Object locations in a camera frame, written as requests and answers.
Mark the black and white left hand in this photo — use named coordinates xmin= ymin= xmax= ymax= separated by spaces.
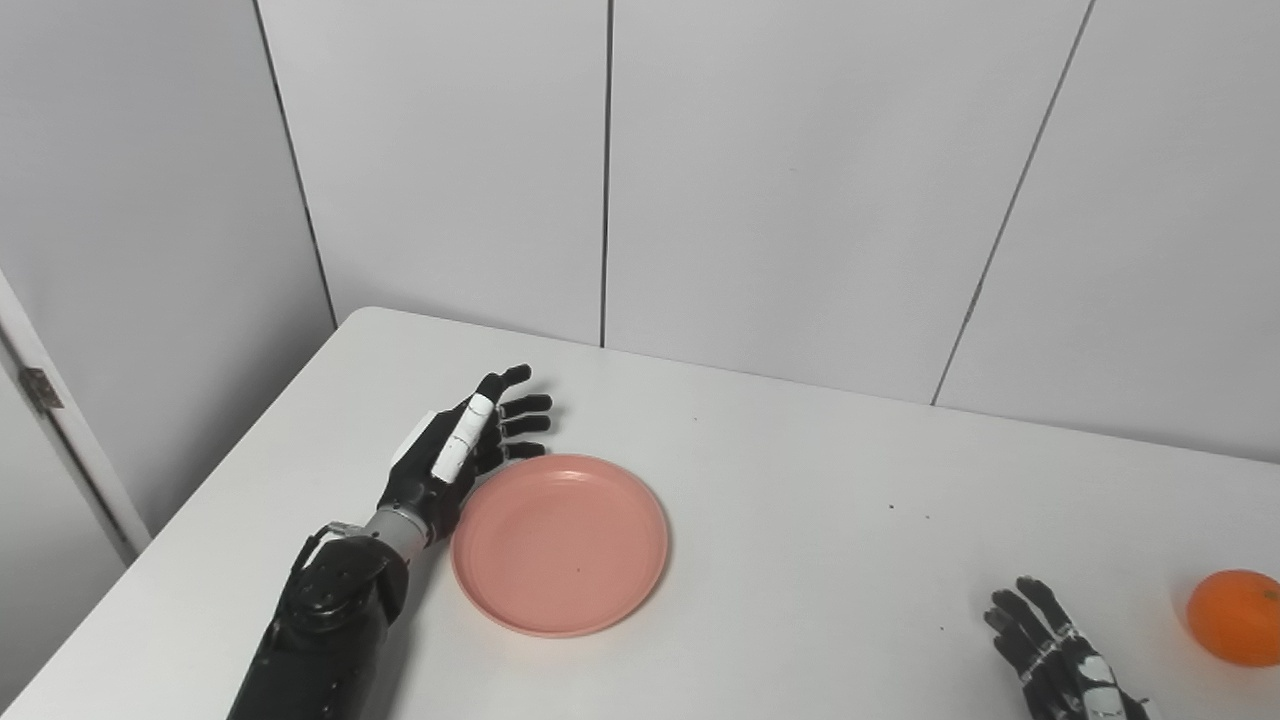
xmin=377 ymin=364 xmax=554 ymax=546

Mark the black and white right hand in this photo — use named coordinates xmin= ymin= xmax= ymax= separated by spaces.
xmin=983 ymin=576 xmax=1161 ymax=720

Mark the pink round plate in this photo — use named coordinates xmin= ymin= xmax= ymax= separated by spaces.
xmin=450 ymin=454 xmax=670 ymax=639

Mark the orange fruit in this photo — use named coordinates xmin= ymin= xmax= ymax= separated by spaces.
xmin=1187 ymin=570 xmax=1280 ymax=668

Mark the metal door hinge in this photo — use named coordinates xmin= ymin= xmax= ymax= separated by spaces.
xmin=18 ymin=366 xmax=64 ymax=412

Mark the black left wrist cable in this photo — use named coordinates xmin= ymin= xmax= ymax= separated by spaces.
xmin=290 ymin=522 xmax=366 ymax=579

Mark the white door frame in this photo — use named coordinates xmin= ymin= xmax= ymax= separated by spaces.
xmin=0 ymin=270 xmax=153 ymax=567

